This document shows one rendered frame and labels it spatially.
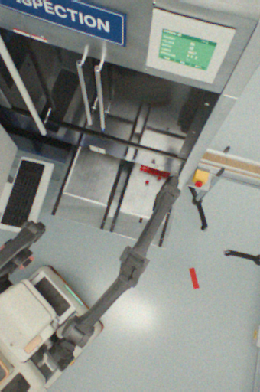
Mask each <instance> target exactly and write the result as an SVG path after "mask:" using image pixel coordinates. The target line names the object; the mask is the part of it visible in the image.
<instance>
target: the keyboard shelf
mask: <svg viewBox="0 0 260 392"><path fill-rule="evenodd" d="M22 159H23V160H27V161H31V162H36V163H41V164H45V168H44V173H43V176H42V179H41V183H40V185H38V186H39V188H37V193H36V195H35V198H34V202H33V205H32V208H31V212H30V214H29V218H28V221H30V220H32V221H34V222H35V223H37V218H38V217H39V215H40V212H41V208H42V205H43V203H44V198H45V195H46V193H47V188H48V185H49V183H50V178H51V175H52V173H53V170H54V164H53V163H50V162H44V161H40V160H37V159H33V158H27V157H21V160H22ZM21 160H20V162H19V165H18V169H19V166H20V164H21ZM18 169H17V171H16V174H15V178H16V175H17V173H18ZM15 178H14V181H13V184H12V183H9V182H5V186H4V189H3V192H2V196H1V198H0V212H1V213H2V215H3V212H4V210H5V209H6V206H7V203H8V199H9V197H10V194H11V190H12V188H13V185H14V183H15ZM2 215H1V218H0V221H1V219H2ZM0 229H3V230H10V231H13V232H17V233H18V232H19V231H20V230H21V229H20V228H18V227H11V226H8V225H4V224H0Z"/></svg>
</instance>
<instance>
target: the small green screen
mask: <svg viewBox="0 0 260 392"><path fill-rule="evenodd" d="M235 32H236V30H233V29H231V28H224V27H222V26H219V25H215V24H210V23H206V22H204V21H198V20H195V19H192V18H187V17H184V16H180V15H175V14H171V13H169V11H163V10H160V9H156V8H154V9H153V14H152V21H151V35H150V36H149V43H148V57H147V66H149V67H153V68H156V69H160V70H165V71H168V72H171V73H174V74H179V75H182V76H185V77H189V78H194V79H196V80H202V81H204V82H207V83H213V81H214V80H215V77H216V75H217V73H218V70H219V67H220V65H222V62H223V59H224V57H225V55H226V52H227V51H228V49H229V46H230V43H231V41H232V39H233V38H234V35H235Z"/></svg>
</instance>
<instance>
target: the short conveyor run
mask: <svg viewBox="0 0 260 392"><path fill-rule="evenodd" d="M230 149H231V147H230V146H227V147H226V148H225V149H224V150H223V152H219V151H216V150H213V149H207V150H206V152H205V154H204V155H203V157H202V158H201V160H200V162H199V163H198V165H197V166H198V167H201V168H206V169H209V170H210V172H209V173H210V174H213V177H216V178H221V179H223V180H227V181H231V182H234V183H238V184H241V185H245V186H249V187H251V188H257V189H259V190H260V162H255V161H252V160H248V159H246V158H241V157H238V156H235V155H230V154H227V152H228V151H229V150H230Z"/></svg>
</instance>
